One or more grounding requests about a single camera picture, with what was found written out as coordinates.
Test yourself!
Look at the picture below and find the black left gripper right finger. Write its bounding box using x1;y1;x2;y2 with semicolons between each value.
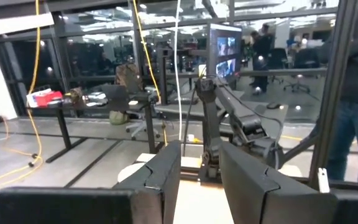
218;141;339;224

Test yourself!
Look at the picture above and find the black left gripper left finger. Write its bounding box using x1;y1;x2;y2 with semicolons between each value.
113;140;182;224

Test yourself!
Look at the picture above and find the white bowl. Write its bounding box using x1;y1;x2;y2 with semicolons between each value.
117;162;147;184

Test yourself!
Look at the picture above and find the grey office chair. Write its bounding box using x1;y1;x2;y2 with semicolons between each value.
124;109;162;141

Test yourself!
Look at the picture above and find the green bag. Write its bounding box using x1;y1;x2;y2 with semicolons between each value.
108;110;129;126

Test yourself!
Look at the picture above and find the white clip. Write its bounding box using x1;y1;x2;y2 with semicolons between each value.
317;167;331;194

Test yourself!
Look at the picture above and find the grey table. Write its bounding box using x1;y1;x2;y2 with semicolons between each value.
154;98;289;138

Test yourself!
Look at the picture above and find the black desk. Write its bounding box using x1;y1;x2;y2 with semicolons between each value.
25;91;160;164

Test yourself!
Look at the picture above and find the camouflage backpack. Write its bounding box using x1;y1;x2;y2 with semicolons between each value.
114;63;144;94

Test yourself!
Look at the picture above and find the red box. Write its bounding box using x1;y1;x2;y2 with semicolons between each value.
35;90;64;108

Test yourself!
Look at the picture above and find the black office chair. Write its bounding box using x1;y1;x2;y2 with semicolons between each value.
283;47;321;94

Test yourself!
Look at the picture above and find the computer monitor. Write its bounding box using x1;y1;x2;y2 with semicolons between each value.
206;22;243;85

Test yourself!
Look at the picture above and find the white printed box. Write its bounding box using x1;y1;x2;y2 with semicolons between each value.
25;88;53;108

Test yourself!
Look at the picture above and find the white paper sign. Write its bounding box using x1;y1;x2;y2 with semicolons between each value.
0;12;55;37

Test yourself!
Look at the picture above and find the white hanging cable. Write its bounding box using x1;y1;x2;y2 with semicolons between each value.
173;0;183;141

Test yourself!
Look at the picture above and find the yellow hanging cable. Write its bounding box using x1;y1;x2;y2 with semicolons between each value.
131;0;168;147

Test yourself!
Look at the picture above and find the black metal frame post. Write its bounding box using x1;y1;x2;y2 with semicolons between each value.
308;0;358;189

